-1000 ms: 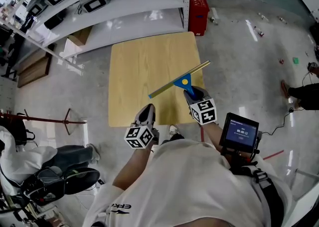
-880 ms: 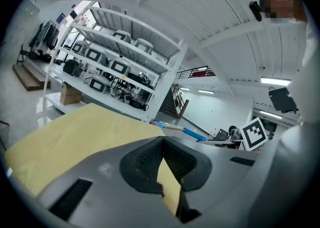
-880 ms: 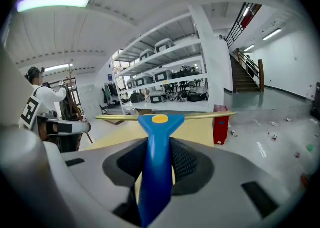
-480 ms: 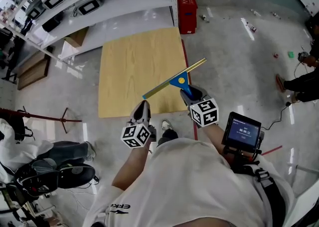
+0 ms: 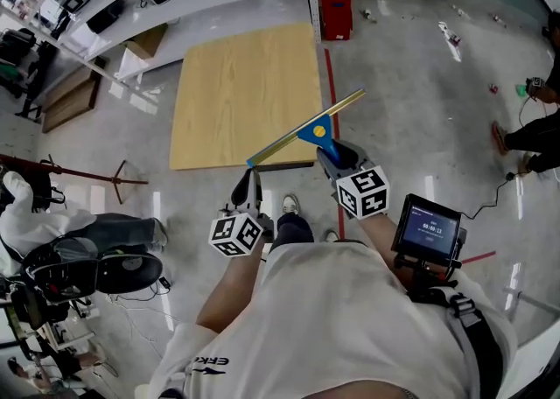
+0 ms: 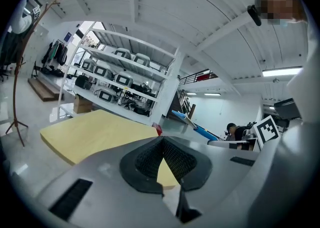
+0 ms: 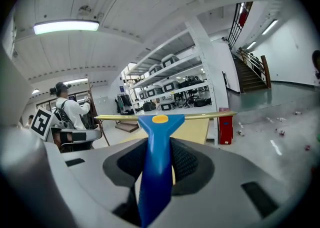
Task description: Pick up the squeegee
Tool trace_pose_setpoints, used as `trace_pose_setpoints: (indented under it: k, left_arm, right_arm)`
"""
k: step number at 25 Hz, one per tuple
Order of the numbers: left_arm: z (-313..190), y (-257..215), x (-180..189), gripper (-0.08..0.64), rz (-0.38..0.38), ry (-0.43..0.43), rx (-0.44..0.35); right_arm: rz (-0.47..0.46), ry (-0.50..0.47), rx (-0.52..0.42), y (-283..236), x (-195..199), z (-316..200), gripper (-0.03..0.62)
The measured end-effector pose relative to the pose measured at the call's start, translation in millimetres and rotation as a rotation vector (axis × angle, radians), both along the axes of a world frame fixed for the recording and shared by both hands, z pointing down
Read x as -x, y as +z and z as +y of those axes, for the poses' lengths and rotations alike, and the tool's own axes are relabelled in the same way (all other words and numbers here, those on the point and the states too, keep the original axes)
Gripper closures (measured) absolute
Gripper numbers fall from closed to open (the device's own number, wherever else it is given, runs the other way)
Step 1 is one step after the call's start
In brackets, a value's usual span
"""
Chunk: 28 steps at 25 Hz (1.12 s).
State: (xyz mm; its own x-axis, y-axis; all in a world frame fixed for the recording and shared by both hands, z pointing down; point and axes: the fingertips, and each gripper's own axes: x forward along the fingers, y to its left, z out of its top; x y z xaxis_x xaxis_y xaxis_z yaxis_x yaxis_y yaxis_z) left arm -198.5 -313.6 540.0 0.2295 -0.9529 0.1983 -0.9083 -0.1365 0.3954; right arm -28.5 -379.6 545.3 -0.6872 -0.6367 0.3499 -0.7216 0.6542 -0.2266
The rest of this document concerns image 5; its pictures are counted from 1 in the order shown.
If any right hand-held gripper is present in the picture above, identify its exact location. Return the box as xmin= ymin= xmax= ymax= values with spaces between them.
xmin=316 ymin=139 xmax=391 ymax=221

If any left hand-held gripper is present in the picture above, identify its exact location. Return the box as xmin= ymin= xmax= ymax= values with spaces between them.
xmin=208 ymin=168 xmax=276 ymax=259

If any blue squeegee with brass blade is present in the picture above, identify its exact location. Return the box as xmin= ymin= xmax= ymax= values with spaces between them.
xmin=245 ymin=88 xmax=368 ymax=169

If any person's right forearm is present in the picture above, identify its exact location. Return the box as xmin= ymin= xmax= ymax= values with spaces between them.
xmin=358 ymin=212 xmax=413 ymax=296

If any person's left forearm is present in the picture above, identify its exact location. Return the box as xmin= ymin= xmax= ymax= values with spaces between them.
xmin=195 ymin=242 xmax=267 ymax=333

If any person's dark trouser leg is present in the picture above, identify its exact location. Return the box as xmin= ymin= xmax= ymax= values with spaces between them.
xmin=268 ymin=212 xmax=316 ymax=255

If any light wooden table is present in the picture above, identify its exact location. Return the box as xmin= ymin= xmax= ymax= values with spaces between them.
xmin=168 ymin=22 xmax=326 ymax=172

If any black wrist-mounted screen device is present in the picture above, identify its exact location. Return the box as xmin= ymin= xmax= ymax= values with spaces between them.
xmin=390 ymin=193 xmax=468 ymax=272

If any red tool box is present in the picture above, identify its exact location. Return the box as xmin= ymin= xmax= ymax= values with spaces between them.
xmin=316 ymin=0 xmax=354 ymax=42

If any person's white t-shirt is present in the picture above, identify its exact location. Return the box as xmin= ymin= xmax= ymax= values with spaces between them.
xmin=146 ymin=241 xmax=520 ymax=399

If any black office chair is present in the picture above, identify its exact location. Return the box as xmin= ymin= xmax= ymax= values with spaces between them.
xmin=20 ymin=242 xmax=165 ymax=305

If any dark red coat stand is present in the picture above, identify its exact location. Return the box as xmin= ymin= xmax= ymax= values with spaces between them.
xmin=0 ymin=153 xmax=151 ymax=207

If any short red floor tape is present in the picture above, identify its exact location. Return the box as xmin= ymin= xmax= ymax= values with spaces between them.
xmin=460 ymin=249 xmax=498 ymax=266

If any brown cardboard box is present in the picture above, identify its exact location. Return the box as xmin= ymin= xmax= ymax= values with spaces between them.
xmin=124 ymin=22 xmax=170 ymax=60

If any brown wooden crate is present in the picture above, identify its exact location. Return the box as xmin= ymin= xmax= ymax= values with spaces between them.
xmin=40 ymin=64 xmax=103 ymax=135

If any black case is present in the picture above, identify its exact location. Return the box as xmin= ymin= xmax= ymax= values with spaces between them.
xmin=86 ymin=0 xmax=127 ymax=35

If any black floor cable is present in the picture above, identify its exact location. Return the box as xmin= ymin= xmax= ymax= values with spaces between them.
xmin=461 ymin=171 xmax=518 ymax=221

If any grey backpack strap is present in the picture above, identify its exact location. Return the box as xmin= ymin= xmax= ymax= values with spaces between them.
xmin=409 ymin=285 xmax=505 ymax=399

